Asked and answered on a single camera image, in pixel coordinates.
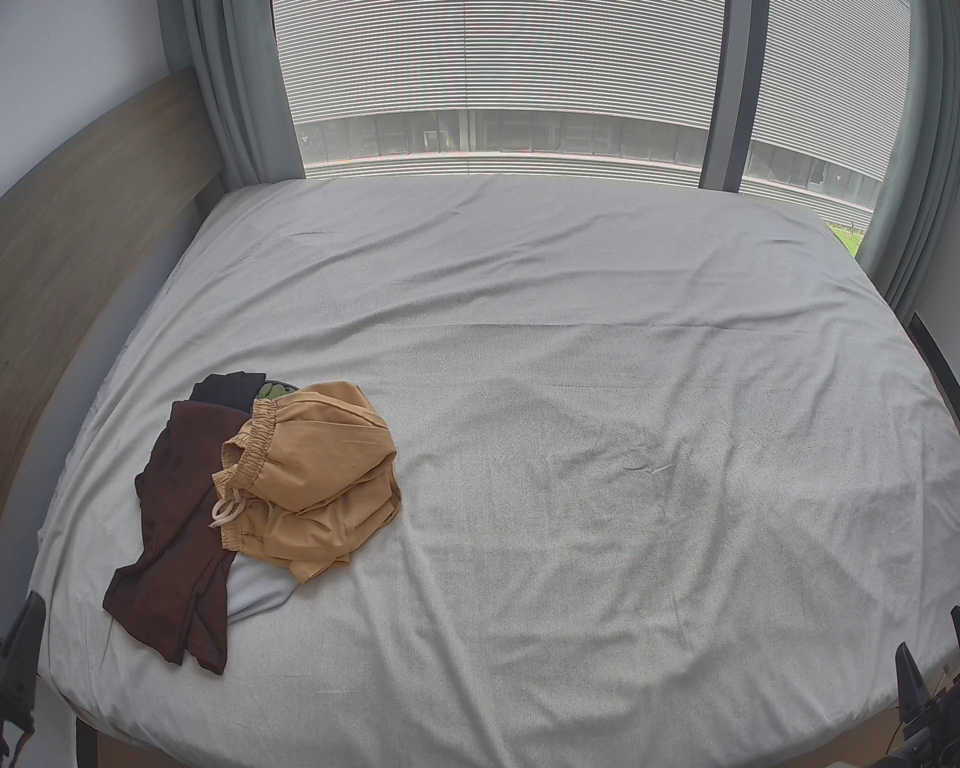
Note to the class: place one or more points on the pale blue garment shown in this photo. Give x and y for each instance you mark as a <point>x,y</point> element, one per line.
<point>255,589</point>

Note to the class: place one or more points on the black garment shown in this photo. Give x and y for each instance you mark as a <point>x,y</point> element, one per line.
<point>221,390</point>

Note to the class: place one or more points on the green garment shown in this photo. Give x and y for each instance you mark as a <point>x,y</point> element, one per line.
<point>271,391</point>

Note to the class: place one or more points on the brown garment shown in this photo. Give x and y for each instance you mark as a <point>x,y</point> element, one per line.
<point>172,540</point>

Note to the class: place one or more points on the tan shorts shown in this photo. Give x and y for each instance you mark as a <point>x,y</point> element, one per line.
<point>322,465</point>

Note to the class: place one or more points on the grey-green curtain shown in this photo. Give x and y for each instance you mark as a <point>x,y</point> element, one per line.
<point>922,187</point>
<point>240,90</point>

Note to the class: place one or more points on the window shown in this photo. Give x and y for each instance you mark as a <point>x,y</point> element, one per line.
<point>525,75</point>

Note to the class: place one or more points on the bed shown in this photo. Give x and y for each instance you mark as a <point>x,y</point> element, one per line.
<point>525,300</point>

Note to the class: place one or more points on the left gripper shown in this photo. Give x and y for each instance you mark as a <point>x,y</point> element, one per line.
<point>16,694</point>

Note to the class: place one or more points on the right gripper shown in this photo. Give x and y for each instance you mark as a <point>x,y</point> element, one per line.
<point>937,739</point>

